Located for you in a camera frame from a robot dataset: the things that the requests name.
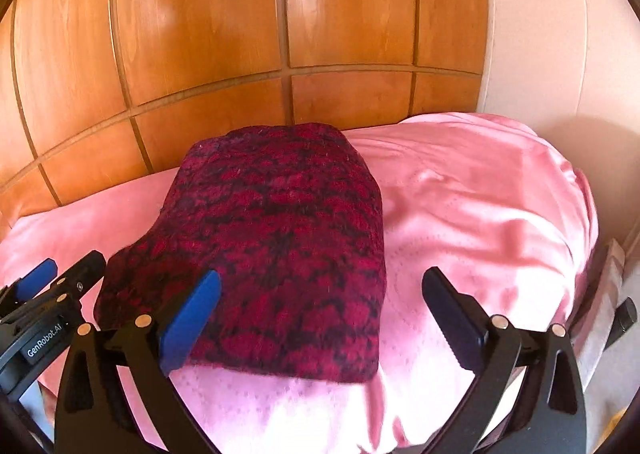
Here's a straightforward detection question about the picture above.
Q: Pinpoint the red black floral sweater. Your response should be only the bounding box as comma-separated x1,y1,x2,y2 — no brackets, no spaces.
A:
93,123,386,384

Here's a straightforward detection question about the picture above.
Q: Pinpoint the black furniture leg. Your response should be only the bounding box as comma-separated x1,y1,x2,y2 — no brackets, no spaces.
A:
604,297,638,349

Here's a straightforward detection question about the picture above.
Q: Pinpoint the pink satin bedspread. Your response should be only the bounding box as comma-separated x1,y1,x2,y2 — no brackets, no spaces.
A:
0,111,600,454

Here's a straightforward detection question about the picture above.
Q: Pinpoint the wooden panelled headboard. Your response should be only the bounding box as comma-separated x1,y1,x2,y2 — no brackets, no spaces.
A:
1,0,488,232

